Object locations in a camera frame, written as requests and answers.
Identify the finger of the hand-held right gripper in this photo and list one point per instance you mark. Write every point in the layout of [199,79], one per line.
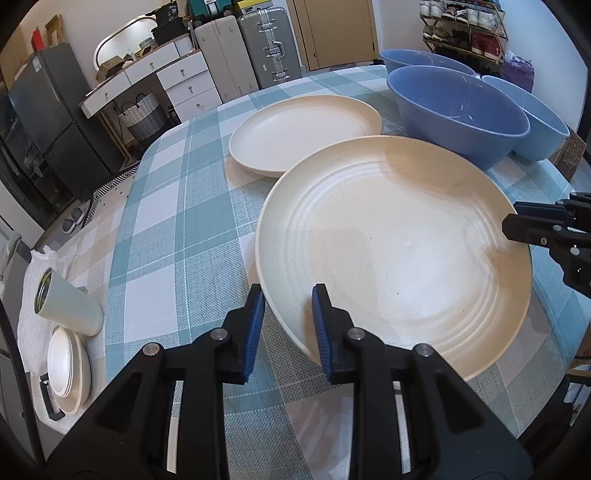
[531,228]
[540,208]

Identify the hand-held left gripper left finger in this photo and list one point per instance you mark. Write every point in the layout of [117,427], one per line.
[254,332]

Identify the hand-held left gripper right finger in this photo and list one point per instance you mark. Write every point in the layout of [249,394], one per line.
[321,332]

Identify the large ridged cream plate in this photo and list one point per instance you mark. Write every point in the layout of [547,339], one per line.
[392,254]

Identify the dark blue bowl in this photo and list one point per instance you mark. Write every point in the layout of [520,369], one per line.
[457,106]
[415,57]

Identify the light blue bowl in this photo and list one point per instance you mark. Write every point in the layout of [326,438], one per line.
[540,134]

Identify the purple bag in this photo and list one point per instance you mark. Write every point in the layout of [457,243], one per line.
[517,74]

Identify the teal checked tablecloth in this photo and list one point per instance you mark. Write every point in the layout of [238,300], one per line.
[184,207]

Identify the beige shallow dish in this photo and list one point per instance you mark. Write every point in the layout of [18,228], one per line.
[84,369]

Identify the white tumbler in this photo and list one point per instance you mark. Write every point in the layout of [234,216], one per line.
[69,304]

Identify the shoe rack with shoes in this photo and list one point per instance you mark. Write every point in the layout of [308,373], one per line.
[466,32]

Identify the small white plate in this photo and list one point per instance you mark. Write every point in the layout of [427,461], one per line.
[62,362]

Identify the small smooth cream plate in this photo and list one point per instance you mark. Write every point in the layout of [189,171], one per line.
[300,129]

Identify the pair of grey slippers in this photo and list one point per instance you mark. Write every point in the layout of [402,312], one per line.
[73,221]

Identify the woven grey white basket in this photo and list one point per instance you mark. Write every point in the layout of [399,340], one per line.
[143,117]

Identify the white dresser with drawers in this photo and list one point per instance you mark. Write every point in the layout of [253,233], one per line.
[184,78]

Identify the tan wooden door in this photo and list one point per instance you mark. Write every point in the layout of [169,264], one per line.
[337,32]

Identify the beige suitcase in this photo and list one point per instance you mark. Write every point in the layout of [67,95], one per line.
[224,55]

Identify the silver suitcase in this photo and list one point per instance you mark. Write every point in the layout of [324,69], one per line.
[270,46]

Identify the dark grey fridge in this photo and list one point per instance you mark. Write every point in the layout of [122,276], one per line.
[46,101]

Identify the arched mirror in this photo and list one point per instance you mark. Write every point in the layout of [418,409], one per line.
[124,41]

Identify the black bag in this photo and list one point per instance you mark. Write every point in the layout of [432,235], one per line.
[168,25]

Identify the green suitcase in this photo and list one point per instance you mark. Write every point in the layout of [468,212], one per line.
[212,8]

